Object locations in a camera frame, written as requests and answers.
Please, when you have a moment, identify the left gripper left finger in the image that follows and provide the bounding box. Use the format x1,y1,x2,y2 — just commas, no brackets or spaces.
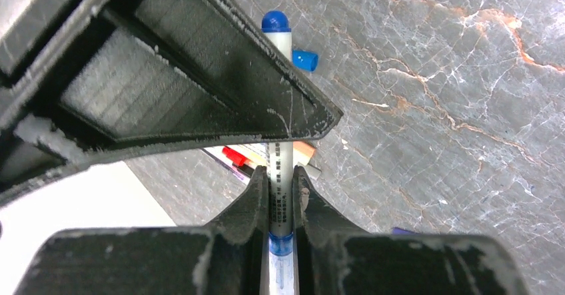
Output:
16,166,269,294

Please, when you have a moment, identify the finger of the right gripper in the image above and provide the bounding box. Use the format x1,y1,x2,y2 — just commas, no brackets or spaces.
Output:
1,0,342,205

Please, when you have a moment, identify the orange cap marker pen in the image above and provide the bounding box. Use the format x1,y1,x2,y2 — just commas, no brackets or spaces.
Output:
292,141,316,165

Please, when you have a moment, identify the blue pen cap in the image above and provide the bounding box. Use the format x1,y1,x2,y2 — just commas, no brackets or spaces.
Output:
292,49,319,72

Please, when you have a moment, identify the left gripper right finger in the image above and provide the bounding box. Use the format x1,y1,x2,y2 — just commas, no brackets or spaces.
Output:
292,167,528,294

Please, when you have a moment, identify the black cap marker pen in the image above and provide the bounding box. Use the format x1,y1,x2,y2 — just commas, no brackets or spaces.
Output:
201,146,251,185

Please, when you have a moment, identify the purple pen cap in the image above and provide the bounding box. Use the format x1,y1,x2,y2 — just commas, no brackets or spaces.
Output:
391,227,416,234

